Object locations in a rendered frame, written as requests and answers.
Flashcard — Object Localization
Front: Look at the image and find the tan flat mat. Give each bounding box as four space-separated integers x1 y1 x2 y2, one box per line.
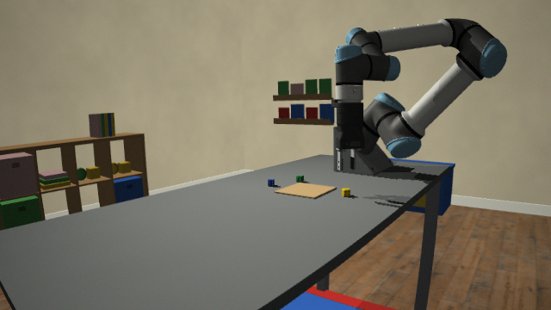
275 183 337 199

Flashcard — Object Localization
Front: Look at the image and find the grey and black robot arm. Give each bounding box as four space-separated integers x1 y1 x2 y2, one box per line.
335 18 507 158

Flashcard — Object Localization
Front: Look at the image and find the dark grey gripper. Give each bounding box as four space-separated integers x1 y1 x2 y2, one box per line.
331 85 365 171

